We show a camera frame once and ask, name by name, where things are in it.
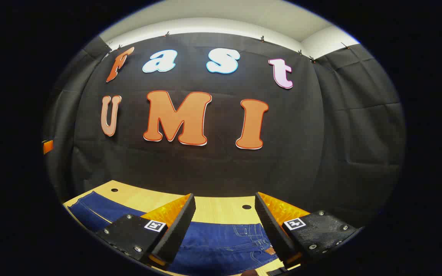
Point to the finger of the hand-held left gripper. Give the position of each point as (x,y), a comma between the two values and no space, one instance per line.
(48,147)

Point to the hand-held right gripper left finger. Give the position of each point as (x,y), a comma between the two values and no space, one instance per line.
(175,234)

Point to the blue denim jeans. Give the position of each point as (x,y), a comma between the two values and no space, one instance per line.
(221,245)

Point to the black backdrop cloth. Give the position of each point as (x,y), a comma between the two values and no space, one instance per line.
(213,168)

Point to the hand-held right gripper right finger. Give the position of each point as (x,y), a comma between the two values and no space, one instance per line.
(272,230)

